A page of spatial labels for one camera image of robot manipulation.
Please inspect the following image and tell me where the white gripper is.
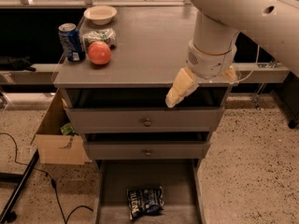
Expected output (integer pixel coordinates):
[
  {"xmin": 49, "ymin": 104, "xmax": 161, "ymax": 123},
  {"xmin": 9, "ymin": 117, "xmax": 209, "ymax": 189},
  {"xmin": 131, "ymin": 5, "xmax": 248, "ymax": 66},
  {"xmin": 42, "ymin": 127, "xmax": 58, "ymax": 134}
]
[{"xmin": 165, "ymin": 40, "xmax": 237, "ymax": 108}]

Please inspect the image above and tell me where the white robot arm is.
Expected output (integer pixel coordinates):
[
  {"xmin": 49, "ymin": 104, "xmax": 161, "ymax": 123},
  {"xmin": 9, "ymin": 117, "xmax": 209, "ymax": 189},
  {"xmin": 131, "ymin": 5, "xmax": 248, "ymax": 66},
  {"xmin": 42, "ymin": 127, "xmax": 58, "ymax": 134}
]
[{"xmin": 165, "ymin": 0, "xmax": 299, "ymax": 108}]

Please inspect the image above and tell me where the grey drawer cabinet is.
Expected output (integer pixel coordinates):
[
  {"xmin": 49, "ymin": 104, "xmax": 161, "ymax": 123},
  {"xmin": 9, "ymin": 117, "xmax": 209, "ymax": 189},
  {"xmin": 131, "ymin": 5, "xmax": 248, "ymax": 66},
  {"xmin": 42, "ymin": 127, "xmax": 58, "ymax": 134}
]
[{"xmin": 51, "ymin": 5, "xmax": 240, "ymax": 170}]

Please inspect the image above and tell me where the grey bottom drawer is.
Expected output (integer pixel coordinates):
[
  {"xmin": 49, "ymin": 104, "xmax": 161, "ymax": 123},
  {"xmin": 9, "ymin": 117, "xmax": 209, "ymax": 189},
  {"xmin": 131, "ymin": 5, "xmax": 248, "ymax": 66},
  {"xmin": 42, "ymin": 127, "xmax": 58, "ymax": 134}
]
[{"xmin": 93, "ymin": 160, "xmax": 206, "ymax": 224}]

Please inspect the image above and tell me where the grey drawer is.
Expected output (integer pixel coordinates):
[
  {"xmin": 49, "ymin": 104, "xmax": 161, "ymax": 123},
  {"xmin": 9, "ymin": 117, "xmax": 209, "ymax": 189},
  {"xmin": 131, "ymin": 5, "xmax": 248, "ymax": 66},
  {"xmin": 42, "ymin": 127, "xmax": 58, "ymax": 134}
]
[
  {"xmin": 62, "ymin": 88, "xmax": 226, "ymax": 134},
  {"xmin": 93, "ymin": 160, "xmax": 206, "ymax": 224},
  {"xmin": 83, "ymin": 132, "xmax": 210, "ymax": 160}
]

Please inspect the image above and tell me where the grey top drawer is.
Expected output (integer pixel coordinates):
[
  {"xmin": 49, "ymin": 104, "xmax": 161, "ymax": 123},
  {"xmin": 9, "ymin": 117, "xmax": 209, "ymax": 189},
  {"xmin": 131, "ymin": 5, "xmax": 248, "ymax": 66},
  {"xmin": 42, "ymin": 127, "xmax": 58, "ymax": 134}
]
[{"xmin": 62, "ymin": 88, "xmax": 226, "ymax": 134}]

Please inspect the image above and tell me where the grey middle drawer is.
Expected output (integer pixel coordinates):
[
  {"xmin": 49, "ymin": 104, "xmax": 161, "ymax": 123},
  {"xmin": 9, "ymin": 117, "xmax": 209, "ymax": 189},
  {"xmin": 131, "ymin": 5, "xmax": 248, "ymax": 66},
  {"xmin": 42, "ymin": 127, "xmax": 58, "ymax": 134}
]
[{"xmin": 83, "ymin": 132, "xmax": 210, "ymax": 160}]

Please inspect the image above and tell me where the blue chip bag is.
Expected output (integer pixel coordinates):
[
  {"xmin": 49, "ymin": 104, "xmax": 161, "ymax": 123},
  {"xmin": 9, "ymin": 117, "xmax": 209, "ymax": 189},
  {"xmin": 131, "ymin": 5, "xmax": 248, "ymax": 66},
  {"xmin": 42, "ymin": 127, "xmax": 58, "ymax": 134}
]
[{"xmin": 127, "ymin": 187, "xmax": 164, "ymax": 220}]

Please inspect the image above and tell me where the red apple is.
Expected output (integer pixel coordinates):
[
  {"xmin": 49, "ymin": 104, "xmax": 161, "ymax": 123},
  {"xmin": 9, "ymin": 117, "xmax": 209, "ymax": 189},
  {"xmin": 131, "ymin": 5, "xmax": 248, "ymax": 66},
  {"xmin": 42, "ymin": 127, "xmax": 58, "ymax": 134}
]
[{"xmin": 88, "ymin": 41, "xmax": 111, "ymax": 65}]

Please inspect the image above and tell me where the white bowl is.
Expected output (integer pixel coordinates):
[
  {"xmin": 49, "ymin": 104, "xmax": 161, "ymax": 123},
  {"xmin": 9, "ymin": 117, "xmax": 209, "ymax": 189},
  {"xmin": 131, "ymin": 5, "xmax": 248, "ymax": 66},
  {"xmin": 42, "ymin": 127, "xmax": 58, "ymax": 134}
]
[{"xmin": 84, "ymin": 6, "xmax": 117, "ymax": 25}]

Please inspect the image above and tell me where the blue soda can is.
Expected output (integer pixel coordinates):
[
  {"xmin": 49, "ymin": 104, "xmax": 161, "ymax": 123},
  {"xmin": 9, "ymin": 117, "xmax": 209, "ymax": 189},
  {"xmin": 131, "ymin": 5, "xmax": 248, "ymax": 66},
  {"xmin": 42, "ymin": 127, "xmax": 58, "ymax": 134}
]
[{"xmin": 58, "ymin": 23, "xmax": 85, "ymax": 62}]

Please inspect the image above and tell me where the green packet in box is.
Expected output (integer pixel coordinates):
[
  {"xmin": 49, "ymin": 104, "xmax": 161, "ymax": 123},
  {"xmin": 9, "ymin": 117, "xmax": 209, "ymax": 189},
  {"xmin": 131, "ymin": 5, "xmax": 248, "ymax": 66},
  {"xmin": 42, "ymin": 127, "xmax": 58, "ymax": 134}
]
[{"xmin": 61, "ymin": 122, "xmax": 77, "ymax": 135}]

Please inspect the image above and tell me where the cardboard box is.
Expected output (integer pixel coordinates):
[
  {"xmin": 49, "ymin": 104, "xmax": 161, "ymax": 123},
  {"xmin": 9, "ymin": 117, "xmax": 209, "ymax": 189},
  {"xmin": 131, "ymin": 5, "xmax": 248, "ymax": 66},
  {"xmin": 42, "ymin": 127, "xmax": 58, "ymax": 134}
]
[{"xmin": 36, "ymin": 91, "xmax": 86, "ymax": 165}]

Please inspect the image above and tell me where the black metal floor bar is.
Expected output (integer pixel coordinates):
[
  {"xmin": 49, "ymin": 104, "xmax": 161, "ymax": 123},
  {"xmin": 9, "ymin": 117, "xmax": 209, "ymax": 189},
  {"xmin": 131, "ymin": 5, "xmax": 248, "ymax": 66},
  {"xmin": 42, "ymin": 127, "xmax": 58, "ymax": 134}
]
[{"xmin": 0, "ymin": 151, "xmax": 39, "ymax": 224}]

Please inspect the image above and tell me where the white hanging cable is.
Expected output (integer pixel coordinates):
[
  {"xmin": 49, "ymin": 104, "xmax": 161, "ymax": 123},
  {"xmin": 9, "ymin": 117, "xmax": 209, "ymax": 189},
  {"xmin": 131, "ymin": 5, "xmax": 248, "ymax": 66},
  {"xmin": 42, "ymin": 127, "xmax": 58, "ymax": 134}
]
[{"xmin": 237, "ymin": 44, "xmax": 262, "ymax": 83}]

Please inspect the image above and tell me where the black floor cable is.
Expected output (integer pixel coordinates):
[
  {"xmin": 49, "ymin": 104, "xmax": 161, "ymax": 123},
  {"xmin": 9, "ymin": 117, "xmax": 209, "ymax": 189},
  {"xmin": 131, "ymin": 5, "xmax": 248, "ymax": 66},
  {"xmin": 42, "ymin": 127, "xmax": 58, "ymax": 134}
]
[{"xmin": 0, "ymin": 132, "xmax": 94, "ymax": 224}]

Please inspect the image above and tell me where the black object on rail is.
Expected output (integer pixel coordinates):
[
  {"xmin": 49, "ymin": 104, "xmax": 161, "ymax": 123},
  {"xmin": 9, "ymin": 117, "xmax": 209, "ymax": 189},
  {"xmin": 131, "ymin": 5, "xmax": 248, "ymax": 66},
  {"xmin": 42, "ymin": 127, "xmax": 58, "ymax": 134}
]
[{"xmin": 0, "ymin": 56, "xmax": 36, "ymax": 72}]

